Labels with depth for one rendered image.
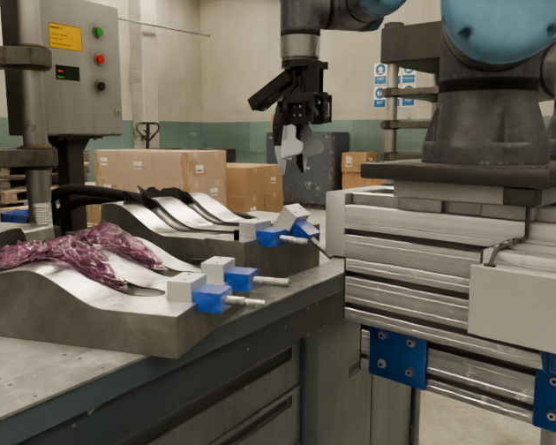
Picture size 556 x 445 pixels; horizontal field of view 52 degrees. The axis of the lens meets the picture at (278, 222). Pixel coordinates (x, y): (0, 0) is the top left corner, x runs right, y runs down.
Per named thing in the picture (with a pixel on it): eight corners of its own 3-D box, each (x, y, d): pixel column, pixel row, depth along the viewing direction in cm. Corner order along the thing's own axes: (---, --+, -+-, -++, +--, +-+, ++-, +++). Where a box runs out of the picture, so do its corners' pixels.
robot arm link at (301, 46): (272, 36, 105) (296, 42, 111) (272, 62, 105) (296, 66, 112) (306, 32, 101) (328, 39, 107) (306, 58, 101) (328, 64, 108)
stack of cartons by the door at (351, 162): (403, 213, 789) (405, 152, 776) (393, 214, 764) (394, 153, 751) (350, 207, 841) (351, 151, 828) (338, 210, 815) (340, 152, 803)
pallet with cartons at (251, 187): (283, 229, 654) (284, 164, 642) (245, 240, 584) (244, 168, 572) (201, 221, 713) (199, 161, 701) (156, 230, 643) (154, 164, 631)
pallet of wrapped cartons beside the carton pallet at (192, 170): (235, 244, 560) (234, 149, 546) (179, 259, 495) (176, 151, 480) (148, 232, 627) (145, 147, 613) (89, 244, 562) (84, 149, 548)
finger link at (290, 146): (296, 171, 103) (304, 122, 103) (269, 170, 106) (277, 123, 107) (304, 175, 105) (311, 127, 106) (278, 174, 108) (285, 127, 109)
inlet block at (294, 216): (331, 265, 111) (345, 245, 109) (318, 270, 107) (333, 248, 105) (285, 223, 116) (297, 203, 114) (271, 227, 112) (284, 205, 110)
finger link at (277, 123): (275, 143, 104) (283, 97, 105) (269, 143, 105) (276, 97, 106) (289, 150, 108) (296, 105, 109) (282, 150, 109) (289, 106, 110)
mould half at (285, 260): (319, 265, 119) (319, 201, 117) (244, 293, 98) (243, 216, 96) (153, 240, 147) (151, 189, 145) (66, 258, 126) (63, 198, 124)
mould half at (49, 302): (250, 300, 94) (249, 235, 92) (177, 359, 69) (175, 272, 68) (4, 278, 108) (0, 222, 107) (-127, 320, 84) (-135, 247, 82)
